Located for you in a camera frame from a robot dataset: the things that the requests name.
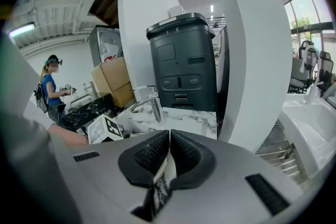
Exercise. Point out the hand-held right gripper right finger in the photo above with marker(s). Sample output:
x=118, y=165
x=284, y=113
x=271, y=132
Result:
x=223, y=186

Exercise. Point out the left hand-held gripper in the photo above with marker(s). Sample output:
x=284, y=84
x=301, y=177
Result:
x=105, y=129

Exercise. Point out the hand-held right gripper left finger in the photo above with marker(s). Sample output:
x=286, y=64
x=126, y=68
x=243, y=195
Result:
x=105, y=178

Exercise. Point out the black table with white panel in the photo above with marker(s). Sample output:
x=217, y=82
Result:
x=84, y=112

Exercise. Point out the large cardboard box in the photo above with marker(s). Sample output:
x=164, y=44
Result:
x=115, y=81

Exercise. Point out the chrome faucet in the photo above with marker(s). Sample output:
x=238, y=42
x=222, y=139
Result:
x=155, y=105

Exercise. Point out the white marble sink cabinet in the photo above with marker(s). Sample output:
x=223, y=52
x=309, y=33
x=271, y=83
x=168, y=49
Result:
x=183, y=116

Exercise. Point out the grey wrapped appliance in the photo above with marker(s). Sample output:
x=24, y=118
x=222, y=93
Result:
x=105, y=42

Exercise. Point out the dark grey tall appliance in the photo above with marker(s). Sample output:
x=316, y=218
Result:
x=183, y=60

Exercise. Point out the tube ceiling lamp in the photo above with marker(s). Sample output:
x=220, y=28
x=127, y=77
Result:
x=22, y=30

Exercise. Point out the grey office chair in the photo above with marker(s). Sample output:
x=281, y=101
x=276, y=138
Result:
x=298, y=73

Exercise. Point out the white gooseneck faucet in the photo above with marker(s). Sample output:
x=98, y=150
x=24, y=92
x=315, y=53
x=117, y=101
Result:
x=312, y=73

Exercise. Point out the black mesh office chair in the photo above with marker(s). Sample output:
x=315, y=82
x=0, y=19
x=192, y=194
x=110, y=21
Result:
x=326, y=68
x=312, y=60

